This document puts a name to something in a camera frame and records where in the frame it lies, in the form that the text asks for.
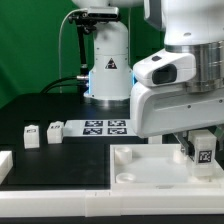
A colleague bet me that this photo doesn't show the white U-shaped fence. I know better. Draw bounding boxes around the white U-shaped fence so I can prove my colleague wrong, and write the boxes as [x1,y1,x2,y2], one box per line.
[0,151,224,217]

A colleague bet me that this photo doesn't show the grey cable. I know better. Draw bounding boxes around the grey cable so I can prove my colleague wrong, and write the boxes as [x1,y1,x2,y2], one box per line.
[58,8,84,94]

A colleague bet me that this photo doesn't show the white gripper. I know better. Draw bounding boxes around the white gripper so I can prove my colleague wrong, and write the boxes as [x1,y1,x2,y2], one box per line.
[130,50,224,160]

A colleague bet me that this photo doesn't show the white square tabletop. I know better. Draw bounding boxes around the white square tabletop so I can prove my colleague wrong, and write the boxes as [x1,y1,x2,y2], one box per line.
[110,144,224,190]

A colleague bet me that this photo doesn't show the black camera on stand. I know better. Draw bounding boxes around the black camera on stand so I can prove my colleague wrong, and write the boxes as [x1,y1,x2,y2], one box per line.
[68,6,120,93]

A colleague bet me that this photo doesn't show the white sheet with markers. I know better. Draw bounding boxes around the white sheet with markers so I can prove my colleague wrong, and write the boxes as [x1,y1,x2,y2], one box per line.
[63,119,135,137]

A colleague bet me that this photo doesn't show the black cables at base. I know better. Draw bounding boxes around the black cables at base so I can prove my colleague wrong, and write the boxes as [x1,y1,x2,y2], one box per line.
[40,75,90,94]

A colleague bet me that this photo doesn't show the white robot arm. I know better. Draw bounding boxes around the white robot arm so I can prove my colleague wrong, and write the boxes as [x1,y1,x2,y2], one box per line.
[72,0,224,138]

